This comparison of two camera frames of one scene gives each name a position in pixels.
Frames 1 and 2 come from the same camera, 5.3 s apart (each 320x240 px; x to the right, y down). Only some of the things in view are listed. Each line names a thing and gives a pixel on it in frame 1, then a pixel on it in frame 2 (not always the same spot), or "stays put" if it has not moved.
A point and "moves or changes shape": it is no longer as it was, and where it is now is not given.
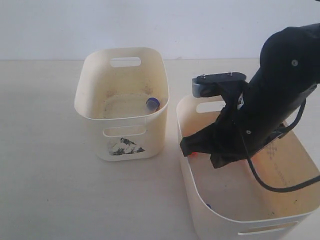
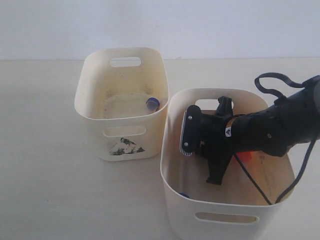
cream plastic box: x=228 y=203 moves or changes shape
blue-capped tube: x=153 y=104 stays put
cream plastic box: x=112 y=86 stays put
